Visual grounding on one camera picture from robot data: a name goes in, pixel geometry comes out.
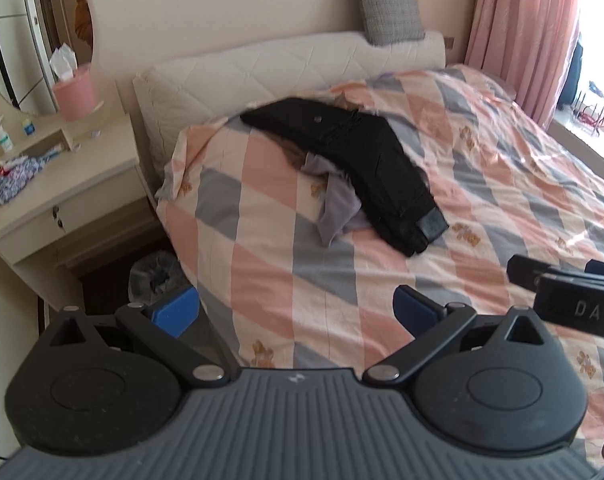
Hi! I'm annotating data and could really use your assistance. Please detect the black trousers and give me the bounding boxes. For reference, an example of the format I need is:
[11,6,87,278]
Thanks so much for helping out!
[240,98,448,257]

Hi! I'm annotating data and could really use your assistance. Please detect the checkered pink grey quilt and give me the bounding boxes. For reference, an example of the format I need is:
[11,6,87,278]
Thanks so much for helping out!
[154,64,604,466]

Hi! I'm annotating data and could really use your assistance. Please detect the pink tissue box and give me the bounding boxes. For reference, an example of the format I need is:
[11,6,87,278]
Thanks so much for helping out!
[49,44,99,122]

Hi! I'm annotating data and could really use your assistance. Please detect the grey square cushion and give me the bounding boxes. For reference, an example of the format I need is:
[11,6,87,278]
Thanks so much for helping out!
[358,0,426,47]

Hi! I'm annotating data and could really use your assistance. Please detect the blue bag on windowsill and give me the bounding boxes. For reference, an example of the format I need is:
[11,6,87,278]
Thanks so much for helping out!
[557,38,583,110]

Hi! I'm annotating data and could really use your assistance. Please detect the red wire rack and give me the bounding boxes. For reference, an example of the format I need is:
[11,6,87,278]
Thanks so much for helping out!
[570,90,604,134]

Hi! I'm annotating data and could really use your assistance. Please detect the white lotion bottle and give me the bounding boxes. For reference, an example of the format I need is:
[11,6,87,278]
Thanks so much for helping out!
[0,125,14,153]

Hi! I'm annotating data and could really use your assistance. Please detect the cream dressing table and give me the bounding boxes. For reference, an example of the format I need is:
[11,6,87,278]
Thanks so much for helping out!
[0,84,156,311]

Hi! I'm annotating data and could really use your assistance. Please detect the pink curtain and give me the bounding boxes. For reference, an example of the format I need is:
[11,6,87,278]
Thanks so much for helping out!
[465,0,579,129]

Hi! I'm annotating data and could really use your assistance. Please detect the waste bin with bag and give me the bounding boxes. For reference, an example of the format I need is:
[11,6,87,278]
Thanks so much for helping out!
[128,252,188,306]

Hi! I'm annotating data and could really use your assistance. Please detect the grey purple garment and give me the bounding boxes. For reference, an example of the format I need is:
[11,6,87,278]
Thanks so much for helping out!
[301,153,370,246]

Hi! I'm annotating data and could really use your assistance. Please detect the patterned cloth on table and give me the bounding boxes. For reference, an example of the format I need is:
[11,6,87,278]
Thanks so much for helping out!
[0,144,63,205]

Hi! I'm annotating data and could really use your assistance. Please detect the oval wall mirror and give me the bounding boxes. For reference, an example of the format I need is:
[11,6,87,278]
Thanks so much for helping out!
[0,0,94,115]

